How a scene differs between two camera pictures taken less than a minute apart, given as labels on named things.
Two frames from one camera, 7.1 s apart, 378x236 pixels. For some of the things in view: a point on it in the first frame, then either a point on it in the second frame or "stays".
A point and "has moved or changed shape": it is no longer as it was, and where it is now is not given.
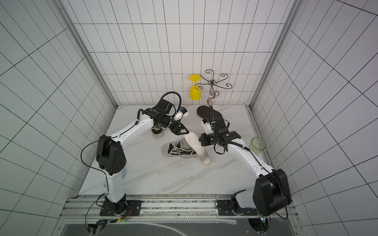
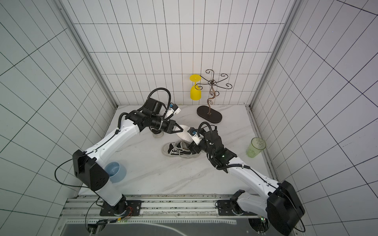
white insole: [195, 141] has moved or changed shape
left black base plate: [127, 208] stays
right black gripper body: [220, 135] → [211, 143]
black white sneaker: [157, 131] stays
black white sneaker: [180, 148] stays
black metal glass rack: [203, 110] stays
